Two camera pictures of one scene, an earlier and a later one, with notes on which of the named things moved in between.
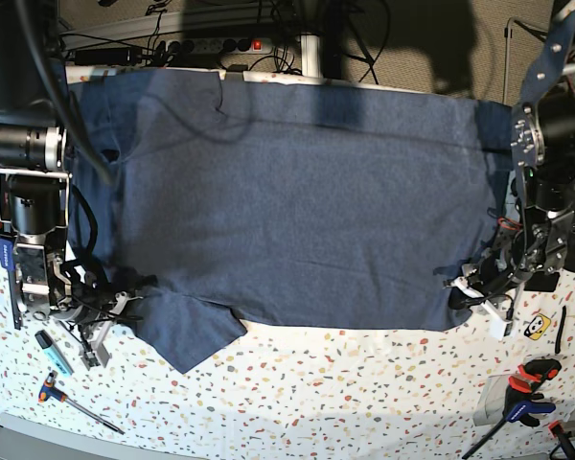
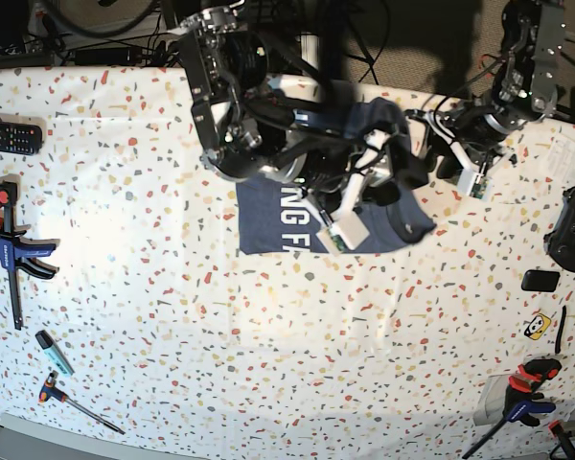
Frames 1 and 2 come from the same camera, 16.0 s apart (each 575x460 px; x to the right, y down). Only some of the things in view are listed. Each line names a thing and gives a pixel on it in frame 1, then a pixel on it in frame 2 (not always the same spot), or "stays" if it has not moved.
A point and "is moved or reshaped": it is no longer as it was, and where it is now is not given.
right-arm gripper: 89,311 → 375,175
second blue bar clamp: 522,396 stays
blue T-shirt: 210,202 is moved or reshaped
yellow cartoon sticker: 537,327 stays
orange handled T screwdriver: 48,390 stays
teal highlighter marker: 53,352 stays
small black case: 542,282 stays
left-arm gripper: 494,284 → 471,167
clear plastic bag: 491,403 stays
